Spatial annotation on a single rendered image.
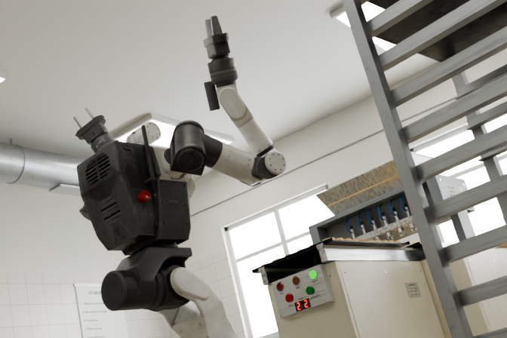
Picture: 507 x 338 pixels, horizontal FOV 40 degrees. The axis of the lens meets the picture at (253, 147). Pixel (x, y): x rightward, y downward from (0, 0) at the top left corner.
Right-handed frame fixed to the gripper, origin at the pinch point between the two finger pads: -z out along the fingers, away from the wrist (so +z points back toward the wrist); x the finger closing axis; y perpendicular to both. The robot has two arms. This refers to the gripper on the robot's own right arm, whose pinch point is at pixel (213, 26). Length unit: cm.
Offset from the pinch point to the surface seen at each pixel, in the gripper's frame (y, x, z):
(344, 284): 33, 12, 98
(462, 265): 98, 29, 113
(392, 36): 15, -73, 18
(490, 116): 41, -70, 43
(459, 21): 16, -96, 19
